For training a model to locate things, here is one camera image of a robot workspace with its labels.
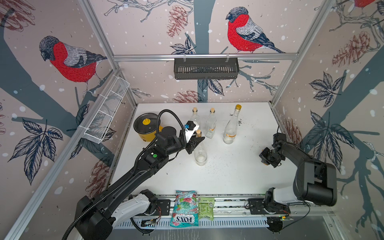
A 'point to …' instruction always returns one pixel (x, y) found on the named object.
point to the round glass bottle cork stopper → (198, 133)
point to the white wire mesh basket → (106, 112)
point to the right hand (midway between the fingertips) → (261, 156)
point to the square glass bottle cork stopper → (212, 110)
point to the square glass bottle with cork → (195, 117)
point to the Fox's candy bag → (185, 213)
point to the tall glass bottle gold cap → (230, 132)
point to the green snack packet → (206, 206)
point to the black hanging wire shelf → (206, 68)
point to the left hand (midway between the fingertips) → (203, 133)
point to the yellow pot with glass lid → (146, 124)
